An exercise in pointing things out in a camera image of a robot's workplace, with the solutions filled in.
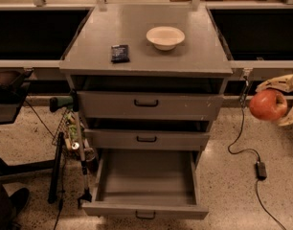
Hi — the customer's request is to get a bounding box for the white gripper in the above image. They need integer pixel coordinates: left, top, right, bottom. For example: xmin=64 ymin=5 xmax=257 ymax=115
xmin=256 ymin=74 xmax=293 ymax=127

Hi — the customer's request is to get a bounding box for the red apple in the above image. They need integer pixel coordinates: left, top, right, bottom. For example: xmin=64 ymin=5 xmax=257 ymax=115
xmin=249 ymin=89 xmax=287 ymax=121

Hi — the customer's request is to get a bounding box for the grey drawer cabinet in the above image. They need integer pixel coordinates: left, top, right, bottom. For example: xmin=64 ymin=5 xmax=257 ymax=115
xmin=58 ymin=3 xmax=234 ymax=155

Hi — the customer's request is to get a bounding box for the grey bottom drawer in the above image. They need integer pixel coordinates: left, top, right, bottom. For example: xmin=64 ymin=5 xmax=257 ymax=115
xmin=82 ymin=149 xmax=208 ymax=219

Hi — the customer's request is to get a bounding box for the grey top drawer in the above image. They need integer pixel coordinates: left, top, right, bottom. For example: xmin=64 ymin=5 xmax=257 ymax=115
xmin=78 ymin=91 xmax=223 ymax=121

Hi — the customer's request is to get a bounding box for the black power adapter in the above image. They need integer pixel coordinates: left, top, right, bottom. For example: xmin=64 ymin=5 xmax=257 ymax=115
xmin=256 ymin=161 xmax=267 ymax=180

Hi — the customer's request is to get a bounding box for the white bowl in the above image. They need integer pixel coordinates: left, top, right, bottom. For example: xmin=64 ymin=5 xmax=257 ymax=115
xmin=146 ymin=26 xmax=185 ymax=51

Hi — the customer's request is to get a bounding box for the dark blue snack packet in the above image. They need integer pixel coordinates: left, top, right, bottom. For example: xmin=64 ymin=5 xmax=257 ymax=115
xmin=111 ymin=45 xmax=129 ymax=63

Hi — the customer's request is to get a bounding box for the black stand pole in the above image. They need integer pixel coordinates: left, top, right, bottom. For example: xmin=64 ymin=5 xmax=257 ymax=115
xmin=48 ymin=132 xmax=64 ymax=204

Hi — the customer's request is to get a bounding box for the black shoe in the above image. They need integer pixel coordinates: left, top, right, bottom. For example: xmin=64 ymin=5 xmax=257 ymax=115
xmin=10 ymin=188 xmax=30 ymax=215

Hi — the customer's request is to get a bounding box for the black power cable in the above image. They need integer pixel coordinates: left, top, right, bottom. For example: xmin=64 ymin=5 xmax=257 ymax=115
xmin=227 ymin=77 xmax=287 ymax=230

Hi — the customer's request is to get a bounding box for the grabber stick with green handle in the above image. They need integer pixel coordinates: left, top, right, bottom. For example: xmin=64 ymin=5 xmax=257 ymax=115
xmin=50 ymin=89 xmax=92 ymax=208

